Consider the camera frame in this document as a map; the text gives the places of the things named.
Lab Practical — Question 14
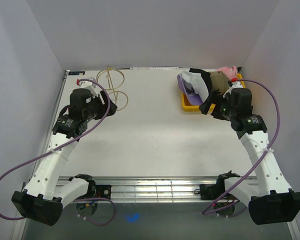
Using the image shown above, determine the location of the gold wire hat stand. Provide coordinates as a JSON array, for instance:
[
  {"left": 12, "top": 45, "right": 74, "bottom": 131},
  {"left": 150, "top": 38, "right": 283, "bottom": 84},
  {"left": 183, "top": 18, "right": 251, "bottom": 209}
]
[{"left": 96, "top": 65, "right": 129, "bottom": 111}]

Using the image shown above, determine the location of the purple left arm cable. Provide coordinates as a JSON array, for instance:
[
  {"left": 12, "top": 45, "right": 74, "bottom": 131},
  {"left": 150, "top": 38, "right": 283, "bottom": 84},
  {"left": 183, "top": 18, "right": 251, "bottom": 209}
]
[{"left": 0, "top": 78, "right": 112, "bottom": 221}]

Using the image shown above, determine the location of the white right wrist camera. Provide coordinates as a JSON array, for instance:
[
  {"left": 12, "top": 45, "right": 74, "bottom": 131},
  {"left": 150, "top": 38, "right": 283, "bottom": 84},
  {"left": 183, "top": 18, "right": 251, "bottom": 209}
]
[{"left": 223, "top": 78, "right": 243, "bottom": 99}]

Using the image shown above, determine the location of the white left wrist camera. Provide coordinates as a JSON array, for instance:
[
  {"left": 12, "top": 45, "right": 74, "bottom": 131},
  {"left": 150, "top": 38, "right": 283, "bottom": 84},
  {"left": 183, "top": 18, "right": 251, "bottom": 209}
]
[{"left": 72, "top": 77, "right": 103, "bottom": 108}]

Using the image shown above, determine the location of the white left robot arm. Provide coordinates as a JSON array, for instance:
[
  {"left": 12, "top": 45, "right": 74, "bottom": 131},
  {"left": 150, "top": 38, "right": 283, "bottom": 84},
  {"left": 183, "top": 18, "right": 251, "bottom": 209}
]
[{"left": 11, "top": 88, "right": 117, "bottom": 226}]

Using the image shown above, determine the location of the beige baseball cap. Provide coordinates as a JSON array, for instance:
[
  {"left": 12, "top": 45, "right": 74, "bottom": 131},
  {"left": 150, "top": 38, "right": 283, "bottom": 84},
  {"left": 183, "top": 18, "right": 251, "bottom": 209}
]
[{"left": 210, "top": 71, "right": 229, "bottom": 94}]

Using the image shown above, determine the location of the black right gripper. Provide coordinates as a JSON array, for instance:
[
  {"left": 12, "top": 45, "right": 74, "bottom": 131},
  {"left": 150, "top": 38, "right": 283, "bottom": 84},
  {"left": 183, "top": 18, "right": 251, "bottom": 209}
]
[{"left": 198, "top": 90, "right": 236, "bottom": 122}]

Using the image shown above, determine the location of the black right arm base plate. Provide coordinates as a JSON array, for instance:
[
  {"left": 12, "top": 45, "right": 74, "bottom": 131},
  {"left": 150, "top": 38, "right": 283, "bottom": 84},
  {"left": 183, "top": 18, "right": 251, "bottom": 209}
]
[{"left": 199, "top": 184, "right": 220, "bottom": 200}]

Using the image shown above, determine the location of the aluminium mounting rail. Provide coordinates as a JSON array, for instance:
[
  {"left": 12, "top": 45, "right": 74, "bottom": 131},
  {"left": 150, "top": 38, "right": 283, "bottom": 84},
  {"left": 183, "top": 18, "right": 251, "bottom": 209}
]
[{"left": 55, "top": 175, "right": 258, "bottom": 204}]

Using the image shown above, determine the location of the pink baseball cap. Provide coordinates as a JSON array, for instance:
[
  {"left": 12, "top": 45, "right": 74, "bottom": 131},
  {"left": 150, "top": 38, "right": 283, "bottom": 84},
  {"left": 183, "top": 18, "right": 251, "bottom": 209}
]
[{"left": 215, "top": 66, "right": 238, "bottom": 81}]

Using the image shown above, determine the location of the black baseball cap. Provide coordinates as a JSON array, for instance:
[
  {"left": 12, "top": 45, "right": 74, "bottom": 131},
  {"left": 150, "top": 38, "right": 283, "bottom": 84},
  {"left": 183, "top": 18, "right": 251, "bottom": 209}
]
[{"left": 189, "top": 68, "right": 213, "bottom": 94}]

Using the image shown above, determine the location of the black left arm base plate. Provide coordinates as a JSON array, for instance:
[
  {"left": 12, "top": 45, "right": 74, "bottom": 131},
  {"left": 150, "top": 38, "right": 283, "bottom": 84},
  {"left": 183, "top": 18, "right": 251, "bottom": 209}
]
[{"left": 94, "top": 184, "right": 112, "bottom": 200}]

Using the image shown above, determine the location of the yellow plastic bin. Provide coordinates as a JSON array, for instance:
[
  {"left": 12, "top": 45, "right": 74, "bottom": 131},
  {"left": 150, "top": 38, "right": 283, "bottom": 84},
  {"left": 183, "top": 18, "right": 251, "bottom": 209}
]
[{"left": 180, "top": 72, "right": 246, "bottom": 112}]

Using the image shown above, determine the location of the purple baseball cap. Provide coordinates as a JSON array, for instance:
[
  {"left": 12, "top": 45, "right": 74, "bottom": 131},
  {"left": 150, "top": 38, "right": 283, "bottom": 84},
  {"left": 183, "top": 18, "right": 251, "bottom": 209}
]
[{"left": 177, "top": 73, "right": 203, "bottom": 106}]

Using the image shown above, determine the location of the white baseball cap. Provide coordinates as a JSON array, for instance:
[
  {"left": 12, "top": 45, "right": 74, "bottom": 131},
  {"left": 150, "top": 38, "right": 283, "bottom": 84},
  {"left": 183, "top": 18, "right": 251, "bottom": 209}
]
[{"left": 181, "top": 70, "right": 209, "bottom": 103}]

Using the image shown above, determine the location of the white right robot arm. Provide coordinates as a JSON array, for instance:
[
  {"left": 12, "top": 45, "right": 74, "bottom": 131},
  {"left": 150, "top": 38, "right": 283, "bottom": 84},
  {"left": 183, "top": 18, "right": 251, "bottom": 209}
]
[{"left": 199, "top": 87, "right": 300, "bottom": 225}]

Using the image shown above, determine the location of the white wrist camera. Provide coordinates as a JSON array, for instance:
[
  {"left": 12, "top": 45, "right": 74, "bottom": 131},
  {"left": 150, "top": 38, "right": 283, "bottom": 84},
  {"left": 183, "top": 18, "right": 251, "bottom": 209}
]
[
  {"left": 72, "top": 77, "right": 103, "bottom": 108},
  {"left": 223, "top": 78, "right": 243, "bottom": 99}
]

